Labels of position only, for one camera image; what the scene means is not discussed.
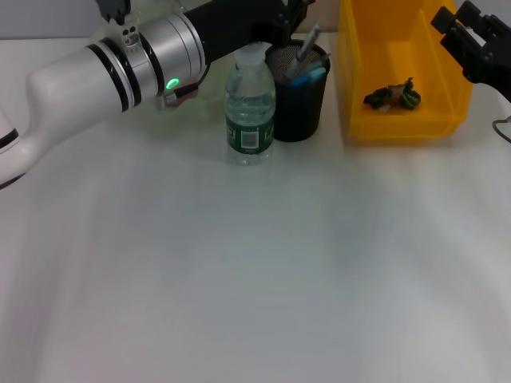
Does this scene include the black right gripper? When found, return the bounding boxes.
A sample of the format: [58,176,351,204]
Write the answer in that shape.
[430,0,511,101]

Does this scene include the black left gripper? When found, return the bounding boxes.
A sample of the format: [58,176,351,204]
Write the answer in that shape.
[183,0,317,65]

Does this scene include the silver white ballpoint pen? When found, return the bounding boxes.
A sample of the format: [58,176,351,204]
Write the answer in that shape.
[283,22,321,81]

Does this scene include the blue scissors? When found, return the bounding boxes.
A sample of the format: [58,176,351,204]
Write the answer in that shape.
[287,67,327,89]

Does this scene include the green plastic wrapper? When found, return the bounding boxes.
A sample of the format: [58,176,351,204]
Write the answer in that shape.
[362,77,422,112]

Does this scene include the clear green-label water bottle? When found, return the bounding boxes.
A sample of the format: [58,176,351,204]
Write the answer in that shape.
[224,39,277,167]

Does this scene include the black mesh pen holder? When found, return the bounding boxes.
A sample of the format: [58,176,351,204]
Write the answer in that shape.
[263,42,331,143]

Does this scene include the yellow plastic bin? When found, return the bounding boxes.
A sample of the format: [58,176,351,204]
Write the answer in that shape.
[335,0,478,140]

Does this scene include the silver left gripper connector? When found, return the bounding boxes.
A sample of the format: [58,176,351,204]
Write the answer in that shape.
[155,90,180,111]

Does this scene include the grey right gripper cable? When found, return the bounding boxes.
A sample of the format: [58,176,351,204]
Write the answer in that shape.
[491,115,511,144]

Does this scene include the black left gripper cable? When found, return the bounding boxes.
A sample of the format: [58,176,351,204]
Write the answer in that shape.
[174,63,212,98]

